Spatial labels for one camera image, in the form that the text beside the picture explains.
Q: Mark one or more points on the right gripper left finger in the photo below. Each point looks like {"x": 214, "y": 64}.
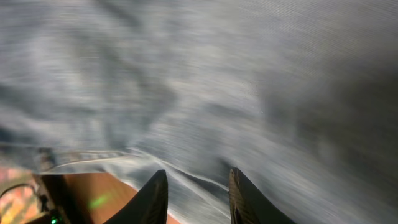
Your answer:
{"x": 148, "y": 206}

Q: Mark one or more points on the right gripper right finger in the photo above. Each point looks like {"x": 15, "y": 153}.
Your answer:
{"x": 248, "y": 205}

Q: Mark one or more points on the light blue jeans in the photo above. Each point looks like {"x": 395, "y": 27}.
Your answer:
{"x": 301, "y": 96}

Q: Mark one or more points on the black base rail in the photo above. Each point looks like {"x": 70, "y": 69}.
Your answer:
{"x": 57, "y": 201}

